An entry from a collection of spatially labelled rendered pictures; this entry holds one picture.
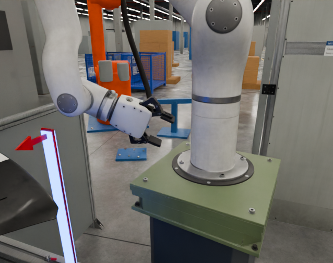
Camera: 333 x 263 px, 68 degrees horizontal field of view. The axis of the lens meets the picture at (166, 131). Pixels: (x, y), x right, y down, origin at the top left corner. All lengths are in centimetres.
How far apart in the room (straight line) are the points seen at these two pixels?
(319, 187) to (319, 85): 71
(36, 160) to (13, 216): 115
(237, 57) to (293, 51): 122
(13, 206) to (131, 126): 43
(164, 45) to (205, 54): 750
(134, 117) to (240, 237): 38
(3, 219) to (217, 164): 47
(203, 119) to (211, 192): 17
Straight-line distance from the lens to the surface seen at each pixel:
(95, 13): 413
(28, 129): 138
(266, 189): 62
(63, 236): 56
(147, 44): 816
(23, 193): 34
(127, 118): 67
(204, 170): 64
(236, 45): 52
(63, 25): 67
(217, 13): 50
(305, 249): 207
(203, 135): 60
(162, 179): 62
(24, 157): 140
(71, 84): 60
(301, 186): 203
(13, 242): 77
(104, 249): 190
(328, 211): 215
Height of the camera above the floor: 133
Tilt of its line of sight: 21 degrees down
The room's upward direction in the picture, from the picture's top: straight up
